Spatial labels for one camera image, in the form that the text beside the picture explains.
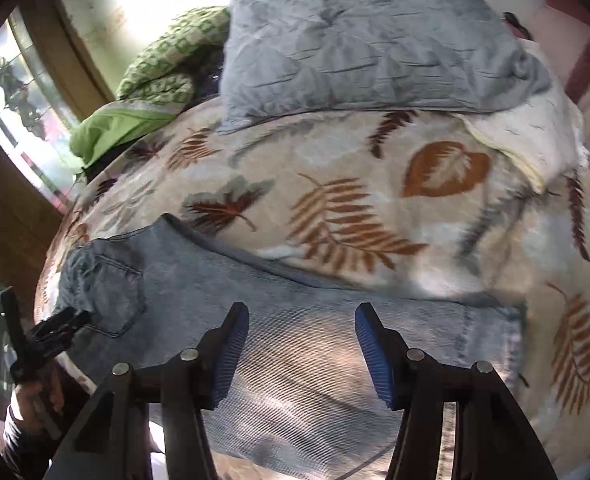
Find person's left hand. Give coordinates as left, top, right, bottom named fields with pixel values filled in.
left=11, top=360, right=66, bottom=436

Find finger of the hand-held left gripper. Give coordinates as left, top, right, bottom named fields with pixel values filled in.
left=30, top=307, right=93, bottom=348

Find dark cloth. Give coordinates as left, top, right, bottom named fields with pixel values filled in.
left=190, top=50, right=232, bottom=106

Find green patterned quilt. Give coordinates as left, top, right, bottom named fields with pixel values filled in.
left=69, top=5, right=233, bottom=171

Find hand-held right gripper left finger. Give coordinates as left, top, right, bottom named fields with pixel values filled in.
left=42, top=301, right=251, bottom=480

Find grey quilted pillow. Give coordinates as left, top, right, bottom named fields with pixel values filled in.
left=215, top=0, right=553, bottom=136

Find cream pillow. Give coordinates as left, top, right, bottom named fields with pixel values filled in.
left=455, top=40, right=588, bottom=196

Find wooden window frame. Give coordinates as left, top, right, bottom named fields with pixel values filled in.
left=0, top=0, right=118, bottom=321

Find grey denim pants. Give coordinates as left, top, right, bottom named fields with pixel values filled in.
left=57, top=212, right=528, bottom=480

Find leaf print blanket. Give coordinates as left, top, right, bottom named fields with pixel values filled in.
left=32, top=95, right=590, bottom=480

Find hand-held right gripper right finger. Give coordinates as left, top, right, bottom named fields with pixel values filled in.
left=354, top=302, right=558, bottom=480

